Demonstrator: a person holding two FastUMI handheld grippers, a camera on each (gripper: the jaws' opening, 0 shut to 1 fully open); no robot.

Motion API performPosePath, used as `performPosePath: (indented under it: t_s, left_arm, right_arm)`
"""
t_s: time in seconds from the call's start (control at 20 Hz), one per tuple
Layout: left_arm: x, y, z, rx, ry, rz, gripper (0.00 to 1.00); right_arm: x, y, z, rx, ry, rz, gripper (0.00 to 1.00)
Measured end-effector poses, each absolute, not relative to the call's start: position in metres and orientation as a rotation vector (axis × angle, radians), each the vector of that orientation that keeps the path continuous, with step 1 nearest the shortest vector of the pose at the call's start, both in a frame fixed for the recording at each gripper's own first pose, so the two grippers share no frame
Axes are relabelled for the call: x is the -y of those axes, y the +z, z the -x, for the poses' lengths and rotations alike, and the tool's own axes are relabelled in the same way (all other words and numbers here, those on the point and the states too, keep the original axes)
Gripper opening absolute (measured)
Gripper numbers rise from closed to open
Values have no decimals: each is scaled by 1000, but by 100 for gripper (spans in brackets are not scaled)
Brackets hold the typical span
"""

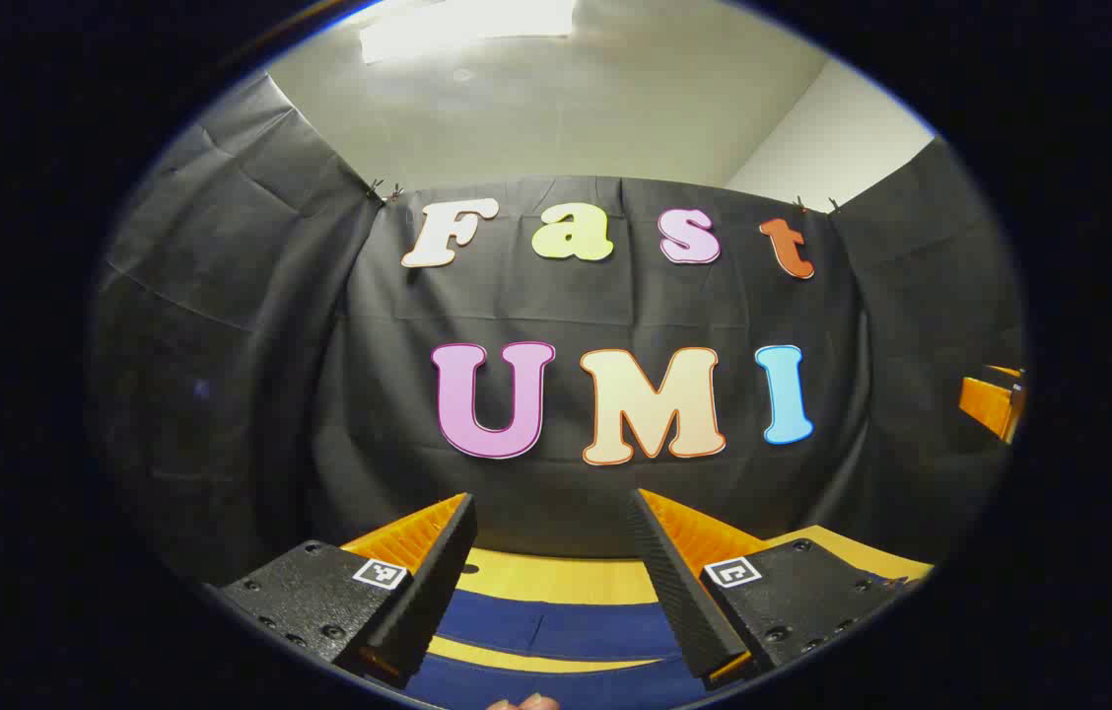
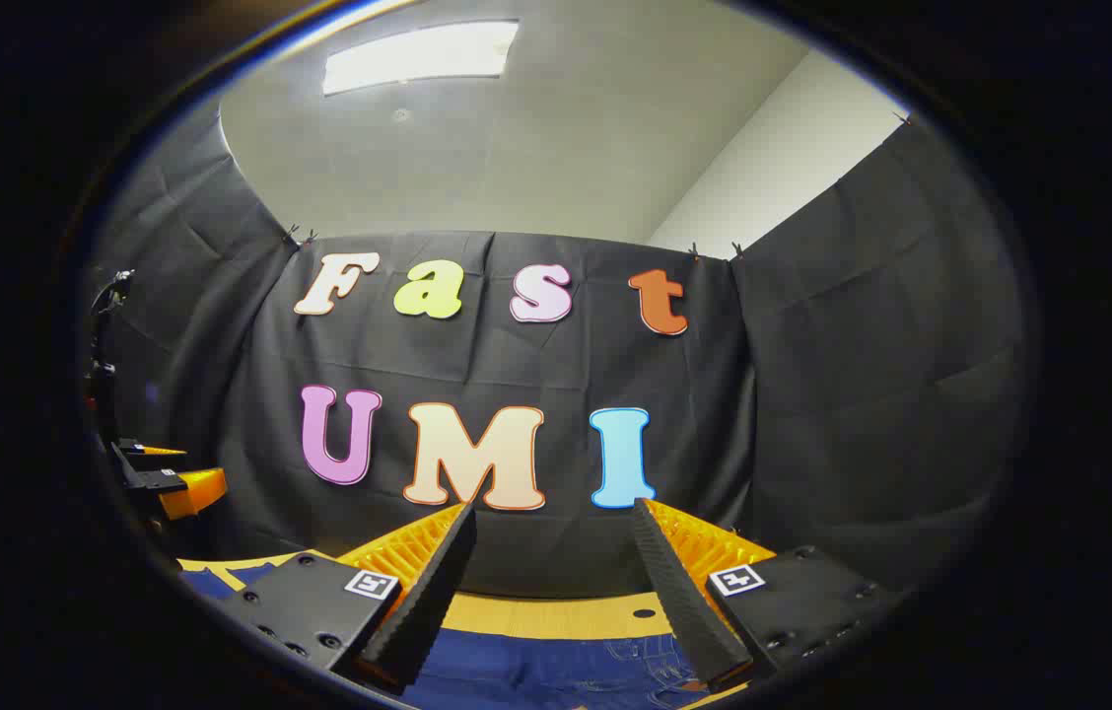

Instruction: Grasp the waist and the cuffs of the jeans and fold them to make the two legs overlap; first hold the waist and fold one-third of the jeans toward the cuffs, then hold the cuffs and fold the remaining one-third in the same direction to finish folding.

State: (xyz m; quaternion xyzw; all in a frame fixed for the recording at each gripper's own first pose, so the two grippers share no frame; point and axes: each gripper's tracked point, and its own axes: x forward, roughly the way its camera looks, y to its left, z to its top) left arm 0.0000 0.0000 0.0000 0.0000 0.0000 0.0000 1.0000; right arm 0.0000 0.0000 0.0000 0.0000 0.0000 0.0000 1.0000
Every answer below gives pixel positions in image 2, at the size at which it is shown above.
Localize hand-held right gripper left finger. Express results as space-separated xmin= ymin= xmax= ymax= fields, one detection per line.
xmin=211 ymin=501 xmax=478 ymax=696

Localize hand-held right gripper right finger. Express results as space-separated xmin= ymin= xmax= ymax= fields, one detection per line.
xmin=630 ymin=498 xmax=912 ymax=691

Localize blue denim jeans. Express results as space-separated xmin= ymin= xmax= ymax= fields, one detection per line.
xmin=179 ymin=562 xmax=746 ymax=710

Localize black backdrop cloth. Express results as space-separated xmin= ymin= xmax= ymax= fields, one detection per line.
xmin=83 ymin=99 xmax=1030 ymax=604

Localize rectangular ceiling light panel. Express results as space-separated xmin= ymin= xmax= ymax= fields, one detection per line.
xmin=322 ymin=20 xmax=521 ymax=98

